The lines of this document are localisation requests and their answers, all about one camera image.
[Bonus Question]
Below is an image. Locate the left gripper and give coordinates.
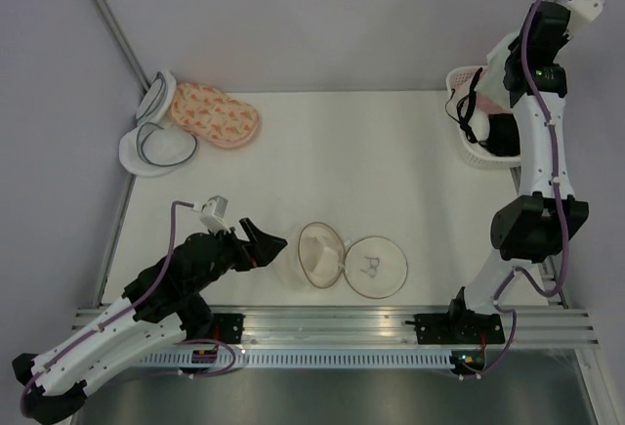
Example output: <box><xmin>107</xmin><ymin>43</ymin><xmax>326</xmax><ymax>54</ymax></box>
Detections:
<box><xmin>188</xmin><ymin>217</ymin><xmax>287</xmax><ymax>294</ymax></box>

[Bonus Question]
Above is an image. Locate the white mesh laundry bag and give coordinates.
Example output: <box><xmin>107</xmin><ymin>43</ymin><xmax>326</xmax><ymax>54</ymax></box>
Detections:
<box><xmin>271</xmin><ymin>222</ymin><xmax>409</xmax><ymax>300</ymax></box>

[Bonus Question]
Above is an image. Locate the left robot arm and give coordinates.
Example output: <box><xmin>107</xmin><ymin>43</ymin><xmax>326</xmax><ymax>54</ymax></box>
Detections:
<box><xmin>12</xmin><ymin>218</ymin><xmax>288</xmax><ymax>424</ymax></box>

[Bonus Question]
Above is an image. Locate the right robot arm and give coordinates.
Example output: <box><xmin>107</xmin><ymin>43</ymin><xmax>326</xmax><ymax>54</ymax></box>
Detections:
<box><xmin>445</xmin><ymin>1</ymin><xmax>589</xmax><ymax>342</ymax></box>

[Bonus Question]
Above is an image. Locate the floral peach laundry bag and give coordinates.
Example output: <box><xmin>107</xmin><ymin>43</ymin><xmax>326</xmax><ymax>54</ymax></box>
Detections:
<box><xmin>169</xmin><ymin>82</ymin><xmax>262</xmax><ymax>149</ymax></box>

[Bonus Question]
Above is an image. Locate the white grey-trimmed mesh bag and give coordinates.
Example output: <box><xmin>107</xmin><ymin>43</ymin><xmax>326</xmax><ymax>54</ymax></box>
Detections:
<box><xmin>118</xmin><ymin>122</ymin><xmax>199</xmax><ymax>178</ymax></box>

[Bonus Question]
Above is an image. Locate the white bra in basket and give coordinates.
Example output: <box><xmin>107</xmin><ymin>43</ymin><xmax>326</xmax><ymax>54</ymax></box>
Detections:
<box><xmin>469</xmin><ymin>109</ymin><xmax>490</xmax><ymax>142</ymax></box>

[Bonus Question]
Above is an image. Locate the pink bra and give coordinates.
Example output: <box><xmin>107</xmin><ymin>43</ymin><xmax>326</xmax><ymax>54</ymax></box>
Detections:
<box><xmin>475</xmin><ymin>66</ymin><xmax>511</xmax><ymax>114</ymax></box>

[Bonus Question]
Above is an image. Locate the black bra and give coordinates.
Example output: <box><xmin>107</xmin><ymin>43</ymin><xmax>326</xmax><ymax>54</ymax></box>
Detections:
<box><xmin>485</xmin><ymin>113</ymin><xmax>521</xmax><ymax>157</ymax></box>

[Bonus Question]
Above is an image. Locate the white plastic basket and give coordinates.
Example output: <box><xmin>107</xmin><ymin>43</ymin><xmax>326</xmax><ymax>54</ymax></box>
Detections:
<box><xmin>444</xmin><ymin>65</ymin><xmax>521</xmax><ymax>169</ymax></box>

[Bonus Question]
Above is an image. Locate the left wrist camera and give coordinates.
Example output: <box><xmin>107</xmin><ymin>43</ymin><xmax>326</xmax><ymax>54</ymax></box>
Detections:
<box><xmin>199</xmin><ymin>195</ymin><xmax>229</xmax><ymax>233</ymax></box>

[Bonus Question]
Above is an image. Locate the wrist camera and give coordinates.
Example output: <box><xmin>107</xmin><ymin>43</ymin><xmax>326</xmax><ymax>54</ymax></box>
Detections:
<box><xmin>562</xmin><ymin>0</ymin><xmax>604</xmax><ymax>38</ymax></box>
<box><xmin>199</xmin><ymin>195</ymin><xmax>229</xmax><ymax>233</ymax></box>

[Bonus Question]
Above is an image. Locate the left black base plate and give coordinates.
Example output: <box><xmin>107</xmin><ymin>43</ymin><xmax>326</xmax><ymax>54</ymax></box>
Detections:
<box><xmin>209</xmin><ymin>313</ymin><xmax>245</xmax><ymax>345</ymax></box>

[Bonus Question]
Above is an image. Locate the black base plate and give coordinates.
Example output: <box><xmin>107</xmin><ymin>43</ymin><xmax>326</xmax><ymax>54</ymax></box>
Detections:
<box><xmin>406</xmin><ymin>313</ymin><xmax>506</xmax><ymax>346</ymax></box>
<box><xmin>209</xmin><ymin>313</ymin><xmax>245</xmax><ymax>345</ymax></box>

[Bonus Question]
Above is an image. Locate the white slotted cable duct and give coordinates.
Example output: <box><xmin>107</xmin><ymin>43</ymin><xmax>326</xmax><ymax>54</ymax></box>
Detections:
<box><xmin>135</xmin><ymin>348</ymin><xmax>453</xmax><ymax>370</ymax></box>

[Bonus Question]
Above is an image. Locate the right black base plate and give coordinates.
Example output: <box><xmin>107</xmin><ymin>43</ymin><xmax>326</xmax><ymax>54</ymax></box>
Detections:
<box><xmin>406</xmin><ymin>313</ymin><xmax>506</xmax><ymax>346</ymax></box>

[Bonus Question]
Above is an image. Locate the aluminium mounting rail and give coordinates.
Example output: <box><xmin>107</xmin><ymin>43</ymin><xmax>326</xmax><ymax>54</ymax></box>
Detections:
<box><xmin>72</xmin><ymin>303</ymin><xmax>601</xmax><ymax>348</ymax></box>

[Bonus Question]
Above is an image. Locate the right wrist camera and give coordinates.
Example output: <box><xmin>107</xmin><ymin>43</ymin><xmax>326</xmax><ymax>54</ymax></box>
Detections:
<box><xmin>562</xmin><ymin>0</ymin><xmax>604</xmax><ymax>38</ymax></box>

